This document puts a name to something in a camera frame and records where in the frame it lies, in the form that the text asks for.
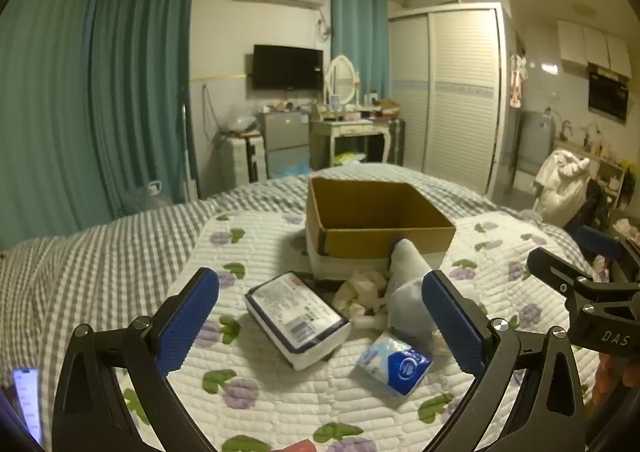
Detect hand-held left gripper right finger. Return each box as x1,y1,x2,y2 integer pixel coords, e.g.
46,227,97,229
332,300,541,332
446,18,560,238
421,269,586,452

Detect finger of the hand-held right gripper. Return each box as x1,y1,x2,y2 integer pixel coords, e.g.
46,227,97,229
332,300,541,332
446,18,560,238
527,247,601,299
579,226,640,279

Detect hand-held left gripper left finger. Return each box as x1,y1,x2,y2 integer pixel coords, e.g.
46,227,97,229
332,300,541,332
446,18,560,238
52,267,221,452

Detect small blue tissue packet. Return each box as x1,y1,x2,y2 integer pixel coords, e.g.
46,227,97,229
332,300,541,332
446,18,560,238
356,331,434,397

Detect white fluffy cloth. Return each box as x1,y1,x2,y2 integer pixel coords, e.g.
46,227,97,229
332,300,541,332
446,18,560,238
350,313,388,329

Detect cream lace cloth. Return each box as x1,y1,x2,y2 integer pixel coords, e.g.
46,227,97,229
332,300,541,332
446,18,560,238
332,269,391,320

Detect white tissue packet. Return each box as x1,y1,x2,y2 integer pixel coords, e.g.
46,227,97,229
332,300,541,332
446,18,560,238
244,271,352,372

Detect brown cardboard box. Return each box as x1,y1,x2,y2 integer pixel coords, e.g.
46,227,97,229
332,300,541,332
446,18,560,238
304,176,457,280

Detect white cloth bag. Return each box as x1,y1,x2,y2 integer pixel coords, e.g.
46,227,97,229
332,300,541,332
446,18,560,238
531,149,592,229

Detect wooden shelf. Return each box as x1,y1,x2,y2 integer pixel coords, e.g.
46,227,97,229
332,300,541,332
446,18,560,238
552,139,627,209

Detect grey checkered bed sheet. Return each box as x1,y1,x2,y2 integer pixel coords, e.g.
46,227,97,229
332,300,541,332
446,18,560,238
0,162,566,452

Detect floral quilted mat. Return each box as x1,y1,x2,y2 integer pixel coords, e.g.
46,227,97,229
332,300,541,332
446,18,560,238
117,205,601,452

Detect grey washing machine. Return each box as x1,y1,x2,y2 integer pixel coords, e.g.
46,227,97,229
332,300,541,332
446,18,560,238
516,109,557,176

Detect clear water jug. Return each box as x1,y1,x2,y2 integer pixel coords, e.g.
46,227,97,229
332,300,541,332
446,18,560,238
126,180,175,214

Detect black range hood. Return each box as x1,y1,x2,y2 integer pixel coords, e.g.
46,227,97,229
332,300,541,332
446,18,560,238
587,62,632,124

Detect white ribbed suitcase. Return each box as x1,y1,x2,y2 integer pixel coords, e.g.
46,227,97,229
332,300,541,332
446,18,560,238
216,133,267,189

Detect smartphone with lit screen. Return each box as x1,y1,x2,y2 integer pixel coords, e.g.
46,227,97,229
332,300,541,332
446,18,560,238
12,367,44,446

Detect pink hanging clothes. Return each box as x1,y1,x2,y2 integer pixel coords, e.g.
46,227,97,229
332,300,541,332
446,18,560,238
508,54,529,109

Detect blue plastic bag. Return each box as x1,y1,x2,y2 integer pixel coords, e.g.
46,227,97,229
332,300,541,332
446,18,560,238
269,157,314,179

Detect dark suitcase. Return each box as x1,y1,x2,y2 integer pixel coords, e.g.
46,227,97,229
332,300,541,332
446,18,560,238
387,118,406,166

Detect white sliding wardrobe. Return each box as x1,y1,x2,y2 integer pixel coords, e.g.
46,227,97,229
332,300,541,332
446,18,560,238
388,2,512,205

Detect silver mini fridge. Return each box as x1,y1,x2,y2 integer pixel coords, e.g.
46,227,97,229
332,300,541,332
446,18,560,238
257,111,312,179

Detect clear plastic bag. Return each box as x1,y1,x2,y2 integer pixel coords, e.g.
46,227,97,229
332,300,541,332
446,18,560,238
216,104,259,134

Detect cream dressing table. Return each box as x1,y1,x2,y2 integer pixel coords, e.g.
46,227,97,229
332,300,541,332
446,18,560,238
308,116,397,169

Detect wide teal curtain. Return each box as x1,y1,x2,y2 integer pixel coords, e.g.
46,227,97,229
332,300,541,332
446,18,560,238
0,0,197,253

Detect white oval mirror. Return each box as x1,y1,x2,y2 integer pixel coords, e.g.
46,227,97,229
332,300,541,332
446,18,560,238
323,55,362,109

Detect narrow teal curtain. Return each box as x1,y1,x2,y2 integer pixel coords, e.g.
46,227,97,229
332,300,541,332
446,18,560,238
328,0,392,106

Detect white wall cabinets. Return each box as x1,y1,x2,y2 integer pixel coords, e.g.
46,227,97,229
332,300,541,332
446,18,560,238
557,19,634,79

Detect black wall television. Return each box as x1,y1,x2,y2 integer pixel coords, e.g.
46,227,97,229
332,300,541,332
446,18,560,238
251,44,325,91

